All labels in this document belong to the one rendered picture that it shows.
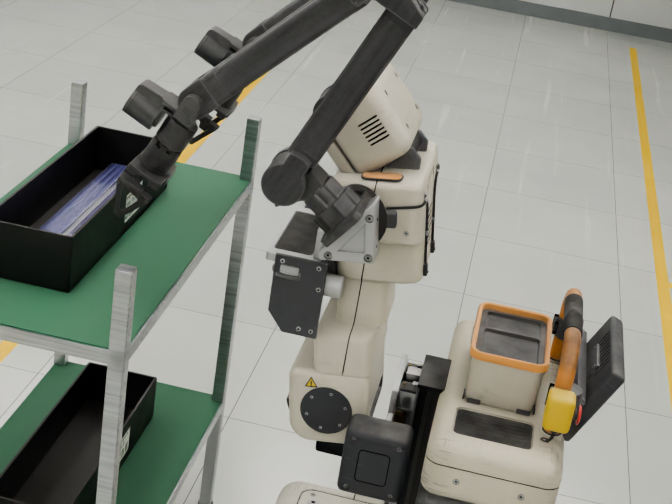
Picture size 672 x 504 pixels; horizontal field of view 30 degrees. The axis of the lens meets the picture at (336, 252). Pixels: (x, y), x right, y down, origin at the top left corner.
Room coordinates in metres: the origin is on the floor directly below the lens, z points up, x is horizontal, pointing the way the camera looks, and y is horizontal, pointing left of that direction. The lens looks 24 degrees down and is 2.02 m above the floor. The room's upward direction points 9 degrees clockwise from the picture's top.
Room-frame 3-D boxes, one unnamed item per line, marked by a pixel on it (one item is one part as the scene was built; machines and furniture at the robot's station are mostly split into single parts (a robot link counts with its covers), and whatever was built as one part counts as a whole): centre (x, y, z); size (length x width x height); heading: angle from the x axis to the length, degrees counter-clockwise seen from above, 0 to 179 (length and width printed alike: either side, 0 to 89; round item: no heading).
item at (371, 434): (2.17, -0.08, 0.68); 0.28 x 0.27 x 0.25; 173
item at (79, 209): (2.31, 0.52, 0.98); 0.51 x 0.07 x 0.03; 173
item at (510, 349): (2.19, -0.37, 0.87); 0.23 x 0.15 x 0.11; 173
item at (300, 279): (2.25, 0.03, 0.99); 0.28 x 0.16 x 0.22; 173
